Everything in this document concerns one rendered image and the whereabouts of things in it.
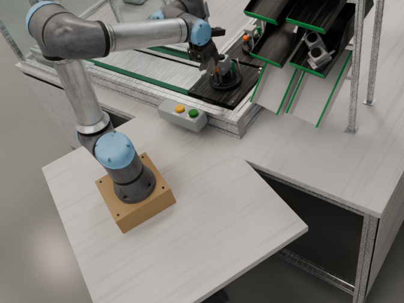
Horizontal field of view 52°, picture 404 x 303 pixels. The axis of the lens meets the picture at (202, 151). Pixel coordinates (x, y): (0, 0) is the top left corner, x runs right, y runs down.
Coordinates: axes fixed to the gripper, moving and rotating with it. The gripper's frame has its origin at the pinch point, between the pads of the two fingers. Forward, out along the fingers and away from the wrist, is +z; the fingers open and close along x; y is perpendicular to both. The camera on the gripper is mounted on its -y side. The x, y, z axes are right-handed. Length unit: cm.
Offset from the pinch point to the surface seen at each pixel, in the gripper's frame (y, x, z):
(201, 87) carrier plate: 1.1, -7.5, 10.3
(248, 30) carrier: -39.4, -9.4, 8.7
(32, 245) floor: 82, -109, 108
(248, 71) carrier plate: -15.4, 5.5, 10.2
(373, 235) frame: 18, 73, 37
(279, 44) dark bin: -5.1, 28.0, -14.8
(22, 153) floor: 34, -188, 107
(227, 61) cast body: -7.2, 2.2, 0.4
